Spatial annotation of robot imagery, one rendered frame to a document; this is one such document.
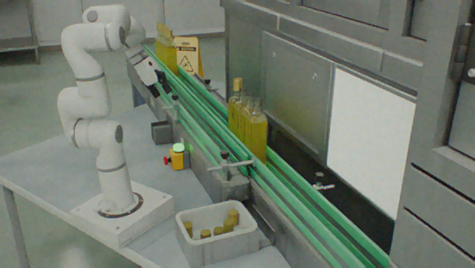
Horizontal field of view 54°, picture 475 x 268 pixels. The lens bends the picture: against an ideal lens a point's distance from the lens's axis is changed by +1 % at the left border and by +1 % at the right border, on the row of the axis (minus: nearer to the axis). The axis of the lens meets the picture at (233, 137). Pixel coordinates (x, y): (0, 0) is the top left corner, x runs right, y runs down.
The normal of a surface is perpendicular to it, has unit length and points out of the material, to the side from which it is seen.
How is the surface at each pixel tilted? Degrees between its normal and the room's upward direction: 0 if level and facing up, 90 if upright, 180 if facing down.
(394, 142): 90
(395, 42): 90
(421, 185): 90
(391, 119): 90
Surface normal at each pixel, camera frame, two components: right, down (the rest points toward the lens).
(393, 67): -0.93, 0.15
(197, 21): 0.37, 0.39
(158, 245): 0.00, -0.91
